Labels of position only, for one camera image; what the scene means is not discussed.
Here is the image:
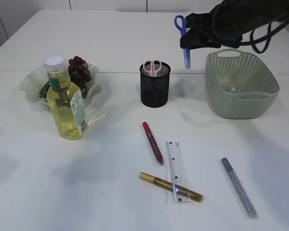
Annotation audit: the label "pink scissors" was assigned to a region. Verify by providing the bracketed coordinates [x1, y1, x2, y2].
[143, 60, 162, 77]

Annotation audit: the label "yellow oil bottle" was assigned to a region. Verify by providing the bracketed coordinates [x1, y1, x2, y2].
[43, 55, 89, 141]

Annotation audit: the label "silver glitter pen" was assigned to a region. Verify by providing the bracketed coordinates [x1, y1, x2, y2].
[221, 158, 258, 219]

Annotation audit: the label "blue scissors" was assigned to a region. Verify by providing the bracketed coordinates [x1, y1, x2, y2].
[174, 15, 191, 69]

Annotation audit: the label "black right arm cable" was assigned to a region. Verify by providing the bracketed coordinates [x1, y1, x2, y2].
[211, 4, 289, 54]

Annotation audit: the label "purple grape bunch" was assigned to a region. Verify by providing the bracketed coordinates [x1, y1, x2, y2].
[38, 55, 92, 99]

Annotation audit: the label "clear bubble plastic sheet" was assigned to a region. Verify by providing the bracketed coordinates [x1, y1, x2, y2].
[229, 83, 242, 94]

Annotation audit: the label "black mesh pen holder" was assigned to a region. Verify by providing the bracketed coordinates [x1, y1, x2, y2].
[139, 61, 171, 108]

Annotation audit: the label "clear plastic ruler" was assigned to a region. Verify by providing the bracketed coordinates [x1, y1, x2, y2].
[166, 141, 191, 204]

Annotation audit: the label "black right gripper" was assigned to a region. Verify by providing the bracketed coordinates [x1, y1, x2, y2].
[184, 13, 222, 50]

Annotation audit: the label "red glitter pen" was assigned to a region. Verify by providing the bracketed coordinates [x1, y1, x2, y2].
[142, 122, 164, 165]

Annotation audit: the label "blue black right robot arm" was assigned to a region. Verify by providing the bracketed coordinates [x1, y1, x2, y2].
[180, 0, 289, 54]

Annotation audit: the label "green plastic basket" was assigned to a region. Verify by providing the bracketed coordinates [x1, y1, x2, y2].
[205, 49, 280, 119]

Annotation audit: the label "translucent green wavy plate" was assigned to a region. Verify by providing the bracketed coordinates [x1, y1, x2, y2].
[20, 63, 102, 111]

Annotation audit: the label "gold glitter pen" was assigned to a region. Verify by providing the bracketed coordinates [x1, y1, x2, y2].
[139, 172, 204, 203]

